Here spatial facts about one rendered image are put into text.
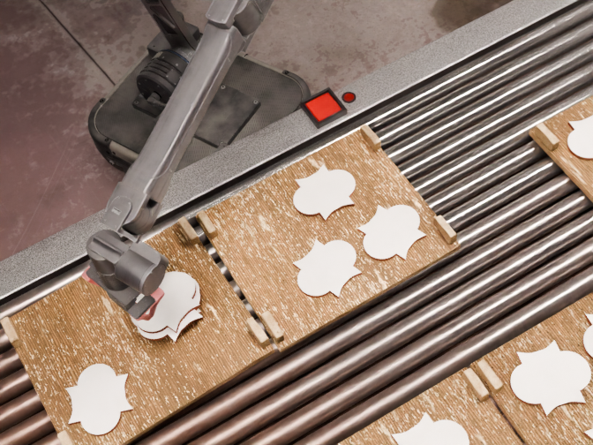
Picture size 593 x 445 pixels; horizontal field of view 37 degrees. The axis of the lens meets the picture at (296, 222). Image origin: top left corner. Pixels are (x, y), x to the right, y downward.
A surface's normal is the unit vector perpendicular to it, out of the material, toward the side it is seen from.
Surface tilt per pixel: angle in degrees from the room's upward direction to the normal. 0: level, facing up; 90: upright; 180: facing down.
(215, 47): 25
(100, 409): 0
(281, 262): 0
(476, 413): 0
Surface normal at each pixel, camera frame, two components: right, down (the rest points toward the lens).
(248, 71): -0.07, -0.52
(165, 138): -0.20, -0.23
